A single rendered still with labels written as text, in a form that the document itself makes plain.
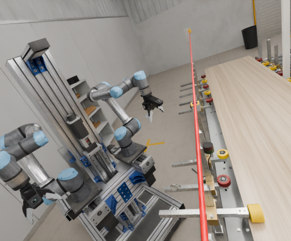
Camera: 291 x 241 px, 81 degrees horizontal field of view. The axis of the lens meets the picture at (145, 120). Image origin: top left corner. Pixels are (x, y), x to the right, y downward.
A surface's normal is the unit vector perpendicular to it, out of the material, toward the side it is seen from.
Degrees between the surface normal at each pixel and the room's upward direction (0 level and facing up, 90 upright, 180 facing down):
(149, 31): 90
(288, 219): 0
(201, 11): 90
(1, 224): 90
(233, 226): 0
